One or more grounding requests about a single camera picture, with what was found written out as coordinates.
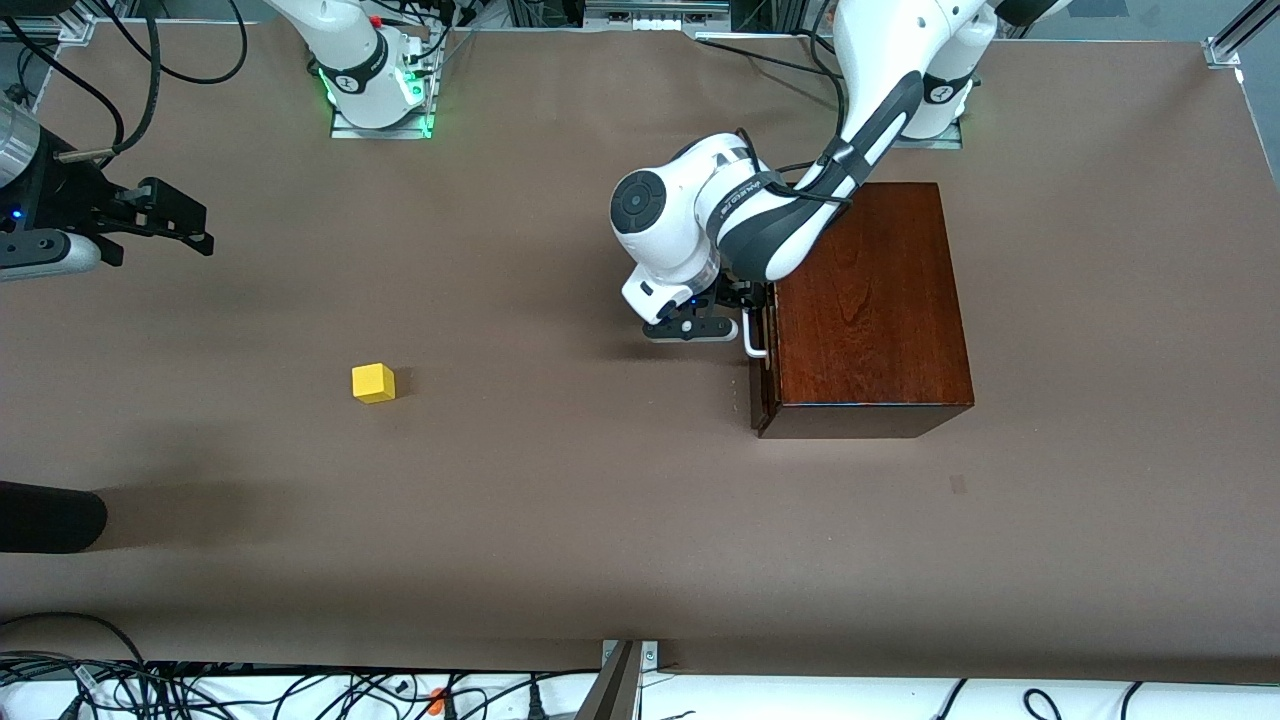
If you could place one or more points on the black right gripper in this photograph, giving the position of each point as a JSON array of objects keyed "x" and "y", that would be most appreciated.
[{"x": 62, "y": 192}]

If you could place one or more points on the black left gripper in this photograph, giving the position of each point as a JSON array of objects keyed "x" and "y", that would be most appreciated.
[{"x": 737, "y": 293}]

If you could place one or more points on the light wood drawer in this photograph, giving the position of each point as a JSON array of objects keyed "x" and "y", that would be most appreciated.
[{"x": 760, "y": 400}]

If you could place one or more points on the yellow block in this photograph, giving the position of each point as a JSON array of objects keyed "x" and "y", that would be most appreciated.
[{"x": 373, "y": 383}]

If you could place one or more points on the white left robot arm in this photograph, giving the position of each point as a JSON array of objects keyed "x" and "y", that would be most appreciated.
[{"x": 670, "y": 230}]

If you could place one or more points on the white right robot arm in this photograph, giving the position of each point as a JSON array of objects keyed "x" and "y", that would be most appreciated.
[{"x": 355, "y": 60}]

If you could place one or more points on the dark brown wooden cabinet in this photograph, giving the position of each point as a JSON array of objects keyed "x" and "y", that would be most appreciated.
[{"x": 870, "y": 320}]

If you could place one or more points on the black cylinder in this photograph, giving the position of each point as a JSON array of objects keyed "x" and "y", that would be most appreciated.
[{"x": 50, "y": 517}]

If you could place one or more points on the white power strip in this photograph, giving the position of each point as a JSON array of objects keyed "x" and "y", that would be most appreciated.
[{"x": 655, "y": 15}]

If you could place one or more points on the orange connector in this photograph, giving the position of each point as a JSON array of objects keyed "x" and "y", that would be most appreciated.
[{"x": 437, "y": 700}]

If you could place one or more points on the aluminium frame profile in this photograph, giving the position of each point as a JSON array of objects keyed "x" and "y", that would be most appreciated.
[
  {"x": 1235, "y": 40},
  {"x": 60, "y": 28}
]

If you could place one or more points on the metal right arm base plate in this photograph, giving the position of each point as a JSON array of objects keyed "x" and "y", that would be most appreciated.
[{"x": 345, "y": 128}]

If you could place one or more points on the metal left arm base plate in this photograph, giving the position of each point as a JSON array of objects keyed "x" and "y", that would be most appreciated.
[{"x": 930, "y": 143}]

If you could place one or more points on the aluminium table bracket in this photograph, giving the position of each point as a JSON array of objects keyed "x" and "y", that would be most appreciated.
[{"x": 615, "y": 690}]

